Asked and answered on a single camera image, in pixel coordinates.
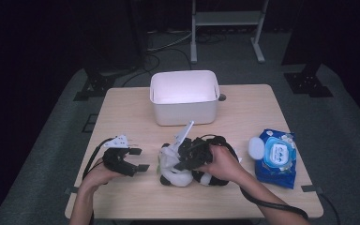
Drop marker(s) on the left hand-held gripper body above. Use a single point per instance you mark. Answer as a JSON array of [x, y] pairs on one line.
[[115, 161]]

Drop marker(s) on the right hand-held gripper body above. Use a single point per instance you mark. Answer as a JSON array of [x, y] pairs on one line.
[[193, 153]]

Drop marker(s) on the white wet wipe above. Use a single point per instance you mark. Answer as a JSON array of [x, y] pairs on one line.
[[168, 159]]

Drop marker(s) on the panda plush toy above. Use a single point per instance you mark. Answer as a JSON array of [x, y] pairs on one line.
[[181, 180]]

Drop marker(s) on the white plastic bin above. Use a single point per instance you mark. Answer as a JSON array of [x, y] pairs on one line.
[[184, 93]]

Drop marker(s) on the blue wet wipes pack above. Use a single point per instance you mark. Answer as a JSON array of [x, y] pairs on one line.
[[275, 175]]

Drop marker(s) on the person's left hand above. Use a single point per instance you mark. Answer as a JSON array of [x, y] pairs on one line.
[[98, 175]]

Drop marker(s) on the person's right hand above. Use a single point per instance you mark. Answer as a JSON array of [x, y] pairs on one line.
[[226, 165]]

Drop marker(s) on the dark floor plate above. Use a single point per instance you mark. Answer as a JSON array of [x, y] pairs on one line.
[[89, 123]]

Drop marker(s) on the grey table grommet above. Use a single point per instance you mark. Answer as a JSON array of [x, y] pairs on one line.
[[222, 97]]

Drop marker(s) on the black stand base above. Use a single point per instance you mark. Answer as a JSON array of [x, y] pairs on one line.
[[97, 84], [307, 84]]

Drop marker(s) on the white metal stand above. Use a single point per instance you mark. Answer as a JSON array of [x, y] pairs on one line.
[[228, 18]]

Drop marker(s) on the grey table bracket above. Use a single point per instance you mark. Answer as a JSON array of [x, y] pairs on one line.
[[72, 191], [311, 188]]

